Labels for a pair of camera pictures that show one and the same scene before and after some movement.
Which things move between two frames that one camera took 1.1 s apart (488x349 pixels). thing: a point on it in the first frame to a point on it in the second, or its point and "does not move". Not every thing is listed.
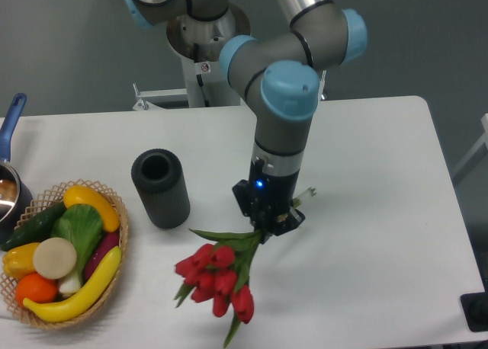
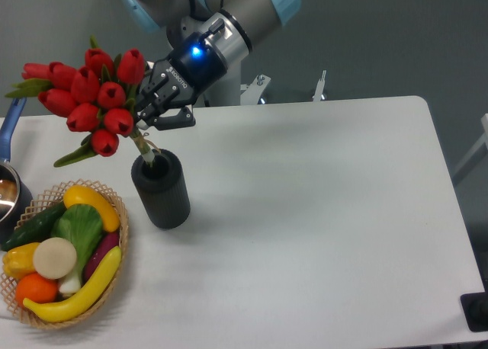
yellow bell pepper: [18, 260] does not move
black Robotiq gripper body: [267, 200] to [179, 79]
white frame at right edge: [484, 123] does not move
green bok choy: [81, 225] does not move
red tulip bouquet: [220, 271] to [96, 98]
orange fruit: [36, 288] does not move
